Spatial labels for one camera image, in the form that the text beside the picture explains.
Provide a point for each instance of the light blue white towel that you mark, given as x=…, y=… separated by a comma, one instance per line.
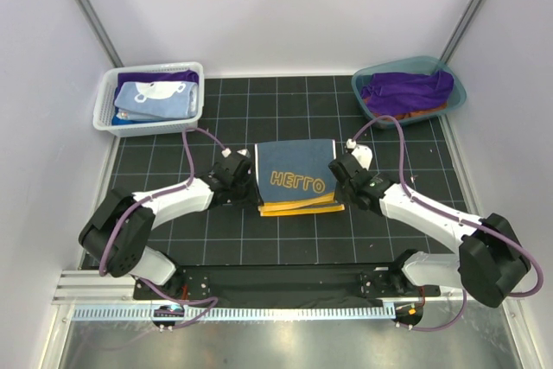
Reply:
x=157, y=101

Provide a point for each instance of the right aluminium frame post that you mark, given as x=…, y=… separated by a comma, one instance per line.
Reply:
x=467, y=17

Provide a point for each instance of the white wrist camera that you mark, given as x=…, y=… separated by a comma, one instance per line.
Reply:
x=364, y=156
x=245, y=153

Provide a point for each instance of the purple crumpled towel in bin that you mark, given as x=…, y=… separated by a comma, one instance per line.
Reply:
x=393, y=93

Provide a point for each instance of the orange towel in bin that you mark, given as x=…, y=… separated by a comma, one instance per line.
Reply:
x=406, y=115

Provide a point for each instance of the teal plastic bin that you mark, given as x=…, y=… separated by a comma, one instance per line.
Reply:
x=418, y=64

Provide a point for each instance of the aluminium frame post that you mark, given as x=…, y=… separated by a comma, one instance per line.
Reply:
x=467, y=17
x=99, y=31

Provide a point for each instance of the white slotted cable duct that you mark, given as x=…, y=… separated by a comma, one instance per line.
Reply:
x=160, y=312

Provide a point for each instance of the yellow purple patterned towel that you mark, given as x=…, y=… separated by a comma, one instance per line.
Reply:
x=293, y=177

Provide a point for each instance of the left aluminium frame post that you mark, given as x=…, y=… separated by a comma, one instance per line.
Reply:
x=99, y=31

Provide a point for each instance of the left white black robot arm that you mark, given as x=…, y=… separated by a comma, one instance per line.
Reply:
x=118, y=232

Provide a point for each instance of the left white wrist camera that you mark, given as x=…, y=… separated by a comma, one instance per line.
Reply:
x=245, y=153

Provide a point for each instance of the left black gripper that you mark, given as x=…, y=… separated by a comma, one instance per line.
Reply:
x=253, y=198

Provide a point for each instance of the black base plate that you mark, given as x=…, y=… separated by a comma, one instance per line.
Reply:
x=307, y=282

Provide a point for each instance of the white plastic basket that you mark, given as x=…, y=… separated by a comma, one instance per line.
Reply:
x=105, y=110

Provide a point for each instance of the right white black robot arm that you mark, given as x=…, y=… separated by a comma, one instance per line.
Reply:
x=484, y=257

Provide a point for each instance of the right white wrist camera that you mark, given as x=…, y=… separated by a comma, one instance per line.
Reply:
x=364, y=156

